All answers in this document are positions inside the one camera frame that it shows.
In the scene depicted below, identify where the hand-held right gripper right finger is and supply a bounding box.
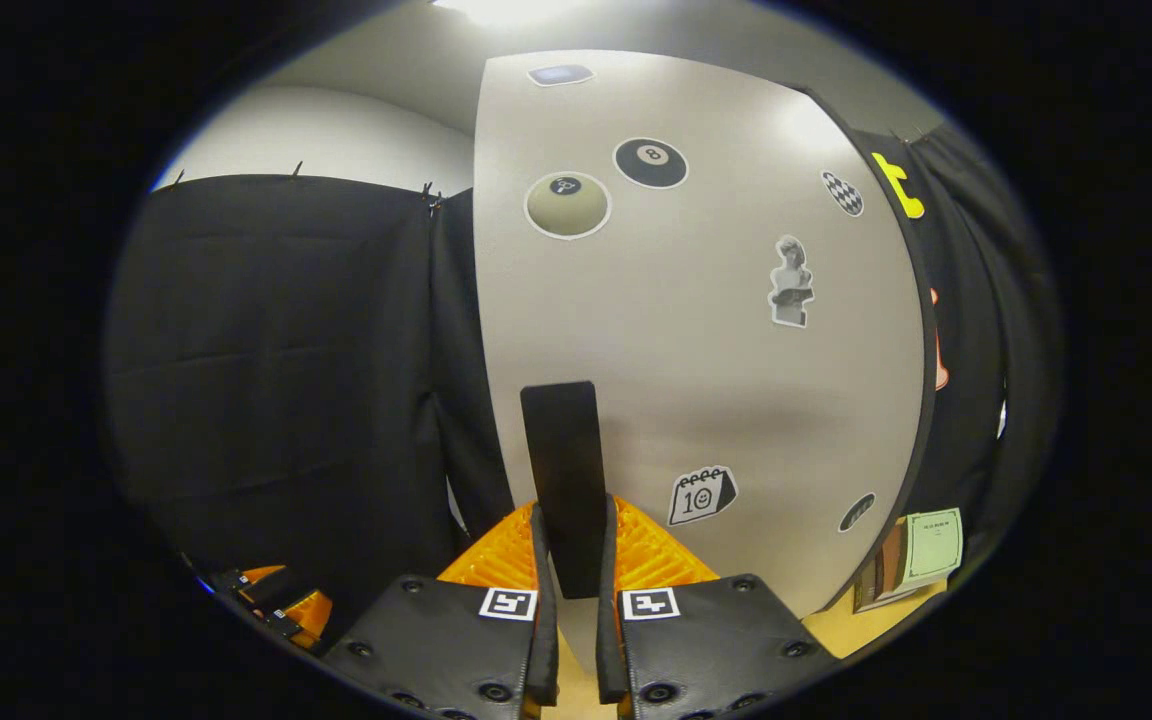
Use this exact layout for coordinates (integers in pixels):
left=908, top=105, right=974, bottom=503
left=596, top=493, right=844, bottom=720

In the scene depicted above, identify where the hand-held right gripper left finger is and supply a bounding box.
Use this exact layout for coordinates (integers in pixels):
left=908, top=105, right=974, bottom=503
left=321, top=500, right=561, bottom=720

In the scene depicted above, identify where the black door handle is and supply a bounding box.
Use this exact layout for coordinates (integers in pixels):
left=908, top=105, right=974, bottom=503
left=520, top=380, right=608, bottom=601

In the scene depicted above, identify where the grey cabinet door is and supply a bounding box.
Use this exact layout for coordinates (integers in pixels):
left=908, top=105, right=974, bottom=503
left=473, top=48, right=937, bottom=673

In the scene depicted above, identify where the black backdrop cloth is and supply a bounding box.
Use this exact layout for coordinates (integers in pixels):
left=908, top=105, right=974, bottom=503
left=106, top=125, right=1062, bottom=641

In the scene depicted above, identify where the grey book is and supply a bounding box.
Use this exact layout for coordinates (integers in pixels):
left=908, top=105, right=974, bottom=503
left=854, top=560, right=937, bottom=613

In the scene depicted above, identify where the brown book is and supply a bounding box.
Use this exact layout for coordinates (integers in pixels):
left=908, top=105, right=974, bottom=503
left=879, top=525, right=909, bottom=603

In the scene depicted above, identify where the pale green book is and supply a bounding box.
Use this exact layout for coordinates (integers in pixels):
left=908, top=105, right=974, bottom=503
left=901, top=507, right=965, bottom=591

